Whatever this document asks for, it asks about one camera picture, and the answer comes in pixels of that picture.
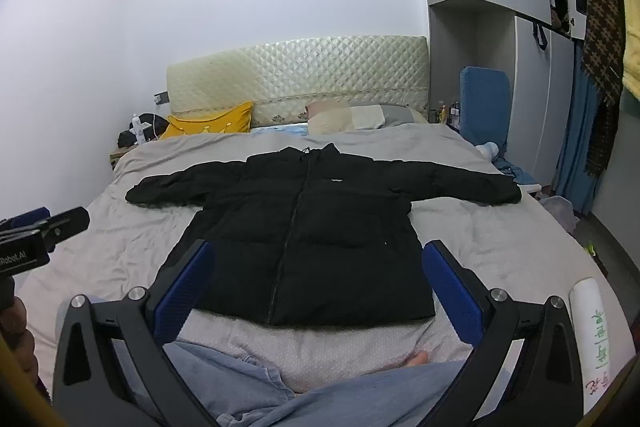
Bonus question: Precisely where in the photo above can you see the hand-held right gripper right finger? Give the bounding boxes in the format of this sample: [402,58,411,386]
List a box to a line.
[421,239,596,427]

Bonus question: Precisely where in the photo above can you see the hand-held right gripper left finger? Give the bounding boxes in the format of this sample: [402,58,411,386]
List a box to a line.
[50,239,221,427]

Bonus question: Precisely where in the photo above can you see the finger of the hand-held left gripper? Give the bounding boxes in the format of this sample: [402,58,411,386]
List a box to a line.
[42,206,92,254]
[0,206,52,234]

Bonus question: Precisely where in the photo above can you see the black puffer jacket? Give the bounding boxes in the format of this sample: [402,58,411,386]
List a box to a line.
[125,143,523,328]

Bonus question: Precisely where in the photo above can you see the blue clothes pile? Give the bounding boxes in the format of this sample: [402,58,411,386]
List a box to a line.
[494,154,542,186]

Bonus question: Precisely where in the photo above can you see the person's left hand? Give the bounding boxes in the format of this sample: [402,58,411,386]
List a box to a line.
[0,296,40,389]

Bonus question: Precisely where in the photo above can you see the bed with grey sheet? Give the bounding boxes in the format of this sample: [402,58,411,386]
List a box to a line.
[15,122,626,427]

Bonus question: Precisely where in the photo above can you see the person's bare foot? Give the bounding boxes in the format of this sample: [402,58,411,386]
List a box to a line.
[399,349,432,369]

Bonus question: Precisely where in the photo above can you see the wooden nightstand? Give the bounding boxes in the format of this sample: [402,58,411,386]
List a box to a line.
[109,144,142,170]

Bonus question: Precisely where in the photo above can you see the person's blue jeans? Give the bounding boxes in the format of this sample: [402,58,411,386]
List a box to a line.
[107,339,482,427]

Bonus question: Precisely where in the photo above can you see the black bag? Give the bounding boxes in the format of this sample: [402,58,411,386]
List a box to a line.
[118,112,171,148]

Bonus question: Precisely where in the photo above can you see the clear plastic bag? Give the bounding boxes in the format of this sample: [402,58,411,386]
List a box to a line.
[542,196,582,234]

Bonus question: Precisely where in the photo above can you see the white roll with green writing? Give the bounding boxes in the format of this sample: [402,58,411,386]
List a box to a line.
[570,277,619,419]

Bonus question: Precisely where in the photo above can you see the yellow pillow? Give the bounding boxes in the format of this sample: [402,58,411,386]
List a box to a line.
[159,101,255,140]

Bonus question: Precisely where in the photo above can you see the group of small bottles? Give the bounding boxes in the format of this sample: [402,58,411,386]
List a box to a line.
[434,99,462,126]

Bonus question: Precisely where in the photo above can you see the grey pillow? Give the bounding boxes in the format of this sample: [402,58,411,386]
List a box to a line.
[379,104,429,126]

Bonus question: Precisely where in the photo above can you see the light blue blanket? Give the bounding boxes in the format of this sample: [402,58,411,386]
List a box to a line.
[249,124,309,138]

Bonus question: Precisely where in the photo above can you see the blue covered chair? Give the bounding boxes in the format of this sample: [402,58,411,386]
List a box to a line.
[459,66,511,154]

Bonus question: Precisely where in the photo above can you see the beige pillow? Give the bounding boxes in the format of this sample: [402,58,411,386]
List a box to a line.
[305,102,387,136]

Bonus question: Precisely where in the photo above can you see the cream quilted headboard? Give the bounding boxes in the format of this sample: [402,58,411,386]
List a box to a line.
[166,36,431,130]

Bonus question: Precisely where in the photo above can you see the brown houndstooth coat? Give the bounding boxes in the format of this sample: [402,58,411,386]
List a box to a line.
[579,0,627,182]

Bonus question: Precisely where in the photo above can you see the yellow garment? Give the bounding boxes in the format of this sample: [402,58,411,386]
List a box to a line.
[619,0,640,98]

